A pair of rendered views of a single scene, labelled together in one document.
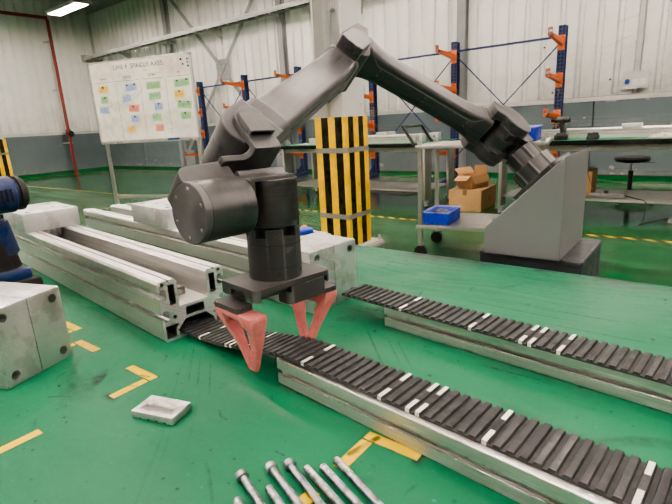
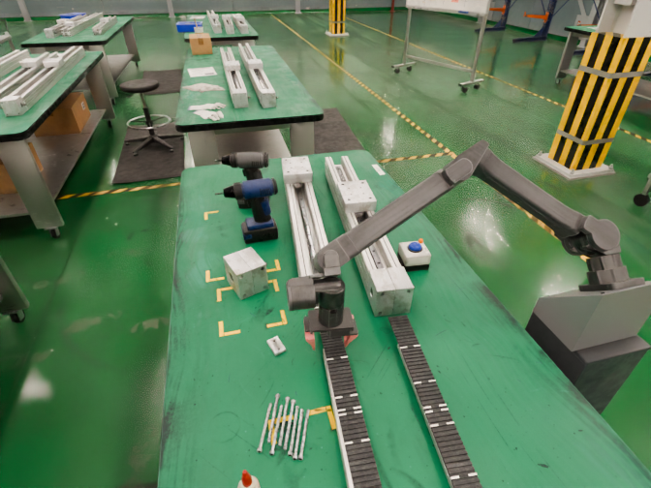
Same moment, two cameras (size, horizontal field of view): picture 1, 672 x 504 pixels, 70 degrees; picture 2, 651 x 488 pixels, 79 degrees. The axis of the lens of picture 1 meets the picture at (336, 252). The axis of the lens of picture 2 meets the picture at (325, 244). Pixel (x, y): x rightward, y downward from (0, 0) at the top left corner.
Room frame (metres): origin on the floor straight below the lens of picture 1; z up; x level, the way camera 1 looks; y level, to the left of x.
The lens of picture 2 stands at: (-0.03, -0.31, 1.58)
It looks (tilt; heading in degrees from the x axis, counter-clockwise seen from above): 36 degrees down; 37
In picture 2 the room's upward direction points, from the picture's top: straight up
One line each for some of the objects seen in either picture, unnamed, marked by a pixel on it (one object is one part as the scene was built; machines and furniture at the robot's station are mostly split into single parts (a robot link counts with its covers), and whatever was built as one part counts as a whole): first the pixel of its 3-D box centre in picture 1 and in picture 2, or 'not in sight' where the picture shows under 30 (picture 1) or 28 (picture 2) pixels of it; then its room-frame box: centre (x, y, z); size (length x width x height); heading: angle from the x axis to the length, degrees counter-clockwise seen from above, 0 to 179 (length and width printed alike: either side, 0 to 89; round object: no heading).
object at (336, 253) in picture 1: (320, 268); (393, 290); (0.74, 0.03, 0.83); 0.12 x 0.09 x 0.10; 136
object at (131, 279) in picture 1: (87, 259); (303, 215); (0.91, 0.49, 0.82); 0.80 x 0.10 x 0.09; 46
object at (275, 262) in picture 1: (275, 257); (330, 313); (0.50, 0.07, 0.92); 0.10 x 0.07 x 0.07; 135
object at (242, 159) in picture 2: not in sight; (244, 179); (0.89, 0.76, 0.89); 0.20 x 0.08 x 0.22; 128
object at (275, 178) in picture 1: (266, 201); (328, 293); (0.49, 0.07, 0.98); 0.07 x 0.06 x 0.07; 138
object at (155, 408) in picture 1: (161, 409); (276, 346); (0.43, 0.18, 0.78); 0.05 x 0.03 x 0.01; 68
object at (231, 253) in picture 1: (176, 239); (355, 210); (1.04, 0.35, 0.82); 0.80 x 0.10 x 0.09; 46
